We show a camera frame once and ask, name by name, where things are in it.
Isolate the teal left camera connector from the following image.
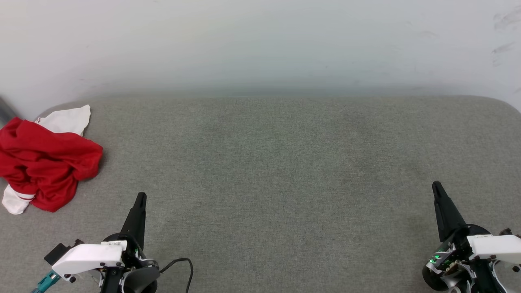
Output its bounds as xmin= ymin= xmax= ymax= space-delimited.
xmin=32 ymin=271 xmax=61 ymax=293

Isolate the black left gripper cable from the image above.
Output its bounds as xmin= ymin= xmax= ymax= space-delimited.
xmin=159 ymin=258 xmax=194 ymax=293

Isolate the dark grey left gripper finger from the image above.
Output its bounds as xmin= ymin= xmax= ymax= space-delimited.
xmin=120 ymin=192 xmax=147 ymax=249

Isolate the red and white shirt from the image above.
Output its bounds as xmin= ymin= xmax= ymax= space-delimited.
xmin=0 ymin=105 xmax=103 ymax=215

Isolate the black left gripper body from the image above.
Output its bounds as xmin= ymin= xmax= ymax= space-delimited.
xmin=101 ymin=233 xmax=160 ymax=293

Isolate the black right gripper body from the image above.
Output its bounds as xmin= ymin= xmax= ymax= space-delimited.
xmin=422 ymin=224 xmax=521 ymax=293

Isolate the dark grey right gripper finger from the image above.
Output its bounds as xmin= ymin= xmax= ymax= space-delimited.
xmin=431 ymin=181 xmax=468 ymax=243

